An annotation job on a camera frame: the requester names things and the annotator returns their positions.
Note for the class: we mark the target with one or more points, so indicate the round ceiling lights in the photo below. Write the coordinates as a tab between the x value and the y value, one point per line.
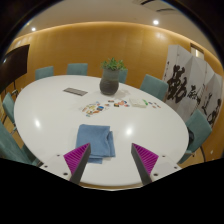
155	22

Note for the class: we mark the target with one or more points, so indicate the white folding screen with calligraphy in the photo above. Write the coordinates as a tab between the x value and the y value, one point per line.
186	86

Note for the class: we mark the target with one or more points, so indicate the small colourful stickers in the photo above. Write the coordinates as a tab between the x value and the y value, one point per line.
119	103

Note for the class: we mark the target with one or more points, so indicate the green plant in grey pot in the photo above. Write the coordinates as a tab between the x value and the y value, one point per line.
109	83

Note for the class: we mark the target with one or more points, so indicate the black television screen on stand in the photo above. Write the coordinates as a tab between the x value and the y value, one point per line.
13	65

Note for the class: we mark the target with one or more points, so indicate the flat white box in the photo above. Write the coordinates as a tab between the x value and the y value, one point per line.
137	102

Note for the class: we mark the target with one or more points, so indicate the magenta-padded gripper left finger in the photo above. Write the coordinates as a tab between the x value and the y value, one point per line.
77	158

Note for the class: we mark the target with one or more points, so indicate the teal office chairs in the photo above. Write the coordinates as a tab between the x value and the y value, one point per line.
154	86

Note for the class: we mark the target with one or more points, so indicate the blue terry towel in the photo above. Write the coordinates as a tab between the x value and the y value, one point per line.
95	140

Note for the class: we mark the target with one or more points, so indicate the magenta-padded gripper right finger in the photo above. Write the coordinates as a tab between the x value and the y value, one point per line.
146	160

